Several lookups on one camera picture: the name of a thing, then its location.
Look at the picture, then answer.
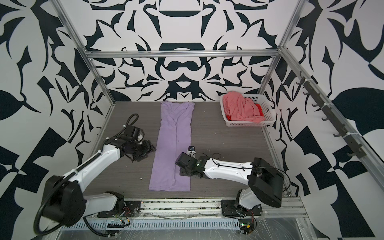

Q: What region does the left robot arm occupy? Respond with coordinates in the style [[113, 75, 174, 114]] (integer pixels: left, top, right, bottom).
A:
[[34, 126, 156, 227]]

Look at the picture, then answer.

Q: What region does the white plastic laundry basket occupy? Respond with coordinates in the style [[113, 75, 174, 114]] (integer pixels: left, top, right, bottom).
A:
[[220, 94, 276, 127]]

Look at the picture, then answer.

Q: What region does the pink t-shirt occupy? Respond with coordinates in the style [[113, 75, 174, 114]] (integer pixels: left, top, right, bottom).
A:
[[222, 92, 266, 123]]

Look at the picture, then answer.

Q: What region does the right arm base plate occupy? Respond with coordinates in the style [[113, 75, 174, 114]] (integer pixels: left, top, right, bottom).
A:
[[221, 200, 263, 218]]

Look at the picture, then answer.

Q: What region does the white cable duct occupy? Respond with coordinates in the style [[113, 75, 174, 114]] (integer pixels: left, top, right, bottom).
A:
[[58, 218, 241, 231]]

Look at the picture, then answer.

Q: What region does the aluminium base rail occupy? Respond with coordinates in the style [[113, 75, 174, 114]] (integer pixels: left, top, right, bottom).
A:
[[91, 198, 308, 219]]

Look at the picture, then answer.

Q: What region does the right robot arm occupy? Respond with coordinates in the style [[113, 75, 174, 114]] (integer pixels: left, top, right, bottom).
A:
[[176, 146, 285, 218]]

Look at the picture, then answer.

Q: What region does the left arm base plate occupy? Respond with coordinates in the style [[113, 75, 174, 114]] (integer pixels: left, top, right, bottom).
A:
[[97, 200, 142, 218]]

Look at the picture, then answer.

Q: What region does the purple t-shirt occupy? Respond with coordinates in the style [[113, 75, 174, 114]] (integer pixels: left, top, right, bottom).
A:
[[149, 102, 195, 192]]

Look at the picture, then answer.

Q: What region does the aluminium frame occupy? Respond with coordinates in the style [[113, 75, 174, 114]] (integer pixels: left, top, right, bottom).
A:
[[51, 1, 384, 188]]

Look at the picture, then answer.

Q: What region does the wall hook rail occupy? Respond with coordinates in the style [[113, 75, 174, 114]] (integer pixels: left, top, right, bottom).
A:
[[297, 72, 367, 159]]

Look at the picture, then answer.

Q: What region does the small electronics board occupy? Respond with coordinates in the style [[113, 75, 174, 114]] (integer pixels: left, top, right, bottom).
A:
[[239, 219, 257, 235]]

